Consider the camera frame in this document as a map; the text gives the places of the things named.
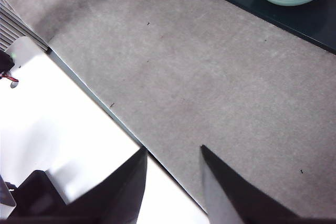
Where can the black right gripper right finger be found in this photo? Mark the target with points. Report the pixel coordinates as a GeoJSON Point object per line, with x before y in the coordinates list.
{"type": "Point", "coordinates": [249, 200]}

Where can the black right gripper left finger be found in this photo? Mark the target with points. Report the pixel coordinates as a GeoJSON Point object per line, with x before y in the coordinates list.
{"type": "Point", "coordinates": [115, 195]}

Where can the pale grey flat plate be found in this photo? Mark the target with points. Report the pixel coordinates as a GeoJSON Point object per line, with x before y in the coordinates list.
{"type": "Point", "coordinates": [6, 192]}

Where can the black rectangular tray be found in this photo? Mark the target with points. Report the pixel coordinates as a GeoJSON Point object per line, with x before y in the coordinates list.
{"type": "Point", "coordinates": [302, 22]}

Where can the grey ribbed panel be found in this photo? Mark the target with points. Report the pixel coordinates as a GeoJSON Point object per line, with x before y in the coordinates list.
{"type": "Point", "coordinates": [10, 30]}

